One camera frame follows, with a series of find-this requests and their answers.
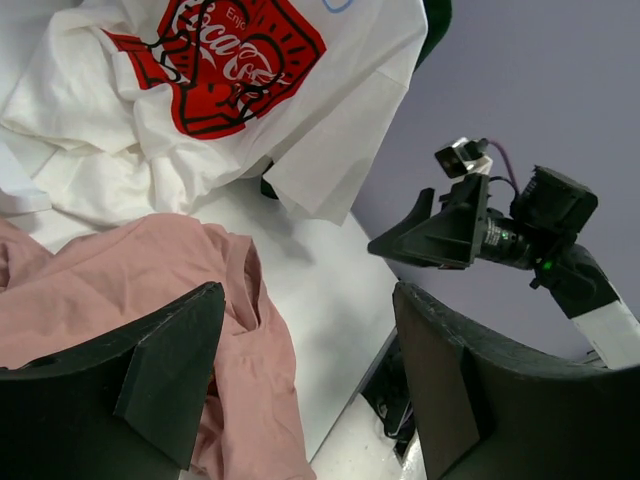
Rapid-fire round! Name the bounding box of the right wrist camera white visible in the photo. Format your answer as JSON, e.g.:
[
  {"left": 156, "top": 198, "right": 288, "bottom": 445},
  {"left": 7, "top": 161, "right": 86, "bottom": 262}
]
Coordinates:
[{"left": 434, "top": 137, "right": 493, "bottom": 180}]

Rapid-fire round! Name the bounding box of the pink t shirt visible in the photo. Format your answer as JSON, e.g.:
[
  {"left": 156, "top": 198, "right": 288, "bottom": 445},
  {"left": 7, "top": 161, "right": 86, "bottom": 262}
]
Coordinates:
[{"left": 1, "top": 214, "right": 314, "bottom": 479}]

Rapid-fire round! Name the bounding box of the white Coca-Cola t shirt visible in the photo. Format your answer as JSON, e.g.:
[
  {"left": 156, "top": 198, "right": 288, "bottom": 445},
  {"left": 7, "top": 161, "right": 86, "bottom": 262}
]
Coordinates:
[{"left": 1, "top": 1, "right": 428, "bottom": 225}]

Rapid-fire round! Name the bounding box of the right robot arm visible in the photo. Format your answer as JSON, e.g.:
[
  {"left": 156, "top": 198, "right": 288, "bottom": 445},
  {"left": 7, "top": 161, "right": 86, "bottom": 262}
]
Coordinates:
[{"left": 368, "top": 166, "right": 639, "bottom": 479}]

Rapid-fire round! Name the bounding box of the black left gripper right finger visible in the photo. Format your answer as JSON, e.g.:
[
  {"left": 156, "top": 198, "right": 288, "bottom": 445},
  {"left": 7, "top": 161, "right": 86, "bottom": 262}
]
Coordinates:
[{"left": 393, "top": 282, "right": 639, "bottom": 480}]

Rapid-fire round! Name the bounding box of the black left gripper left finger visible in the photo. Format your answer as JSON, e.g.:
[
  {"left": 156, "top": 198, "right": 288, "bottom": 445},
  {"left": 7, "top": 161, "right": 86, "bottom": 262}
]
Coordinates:
[{"left": 1, "top": 282, "right": 225, "bottom": 479}]

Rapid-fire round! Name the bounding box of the dark green t shirt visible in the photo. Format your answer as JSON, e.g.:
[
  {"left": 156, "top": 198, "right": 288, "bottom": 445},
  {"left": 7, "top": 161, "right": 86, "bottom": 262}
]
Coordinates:
[{"left": 260, "top": 0, "right": 453, "bottom": 200}]

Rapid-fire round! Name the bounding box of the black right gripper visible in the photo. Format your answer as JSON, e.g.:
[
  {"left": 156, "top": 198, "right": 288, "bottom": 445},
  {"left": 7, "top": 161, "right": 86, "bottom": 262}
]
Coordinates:
[{"left": 367, "top": 166, "right": 598, "bottom": 270}]

